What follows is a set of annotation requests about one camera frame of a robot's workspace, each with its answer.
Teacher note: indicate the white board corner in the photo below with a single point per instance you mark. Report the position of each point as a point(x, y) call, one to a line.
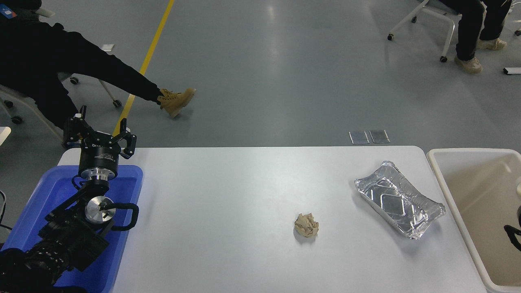
point(3, 134)

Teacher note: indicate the blue plastic tray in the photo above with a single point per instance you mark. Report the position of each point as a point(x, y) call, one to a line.
point(44, 191)

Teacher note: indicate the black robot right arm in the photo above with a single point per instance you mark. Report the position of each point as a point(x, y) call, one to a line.
point(508, 231)

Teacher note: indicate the small white floor tag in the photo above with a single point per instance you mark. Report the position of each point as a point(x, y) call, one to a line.
point(108, 47)

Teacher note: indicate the crumpled tan paper ball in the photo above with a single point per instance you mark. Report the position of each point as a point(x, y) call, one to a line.
point(306, 225)

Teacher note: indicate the metal floor plate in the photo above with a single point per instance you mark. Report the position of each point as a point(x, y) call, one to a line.
point(359, 137)
point(379, 136)

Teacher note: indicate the person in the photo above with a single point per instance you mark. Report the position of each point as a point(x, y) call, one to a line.
point(468, 24)
point(40, 53)

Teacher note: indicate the silver foil tray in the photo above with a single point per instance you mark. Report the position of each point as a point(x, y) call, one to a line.
point(397, 201)

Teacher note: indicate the white bar on floor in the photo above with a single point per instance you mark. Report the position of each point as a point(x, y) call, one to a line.
point(512, 71)

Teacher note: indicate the large pale plastic bin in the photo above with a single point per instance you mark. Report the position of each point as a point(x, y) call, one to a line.
point(480, 195)

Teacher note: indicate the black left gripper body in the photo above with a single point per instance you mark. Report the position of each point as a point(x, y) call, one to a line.
point(99, 156)

